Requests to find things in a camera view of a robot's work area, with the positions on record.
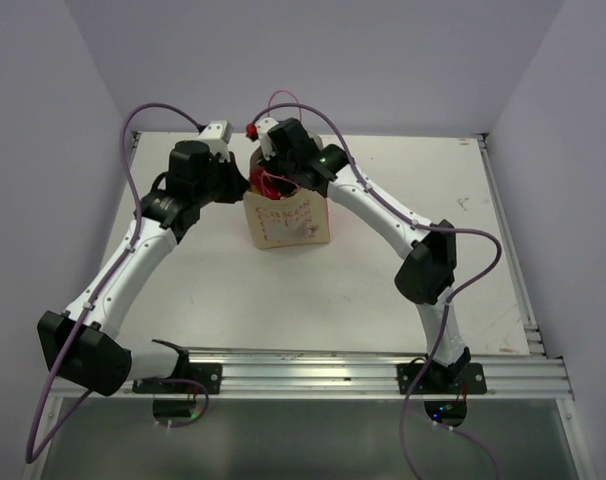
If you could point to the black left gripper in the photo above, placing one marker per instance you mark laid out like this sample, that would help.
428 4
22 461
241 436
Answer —
238 184

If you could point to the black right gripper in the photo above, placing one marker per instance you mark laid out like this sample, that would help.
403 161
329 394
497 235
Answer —
269 164

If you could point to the Fox's fruit candy bag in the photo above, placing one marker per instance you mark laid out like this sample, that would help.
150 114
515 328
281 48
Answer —
271 186

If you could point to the beige Cakes paper bag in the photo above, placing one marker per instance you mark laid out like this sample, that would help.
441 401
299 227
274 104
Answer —
301 219

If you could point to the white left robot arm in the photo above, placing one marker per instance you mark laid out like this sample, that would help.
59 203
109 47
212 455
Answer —
81 344

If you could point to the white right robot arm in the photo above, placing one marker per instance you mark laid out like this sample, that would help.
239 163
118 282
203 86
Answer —
426 275

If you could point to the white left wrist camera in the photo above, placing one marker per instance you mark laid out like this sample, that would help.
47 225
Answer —
217 135

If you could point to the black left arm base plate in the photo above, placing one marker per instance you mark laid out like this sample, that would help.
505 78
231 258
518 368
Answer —
192 378

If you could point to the aluminium table edge rail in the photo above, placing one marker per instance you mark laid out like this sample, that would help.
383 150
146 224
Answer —
265 374

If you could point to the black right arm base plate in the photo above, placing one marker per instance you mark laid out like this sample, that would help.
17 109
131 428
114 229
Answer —
439 381

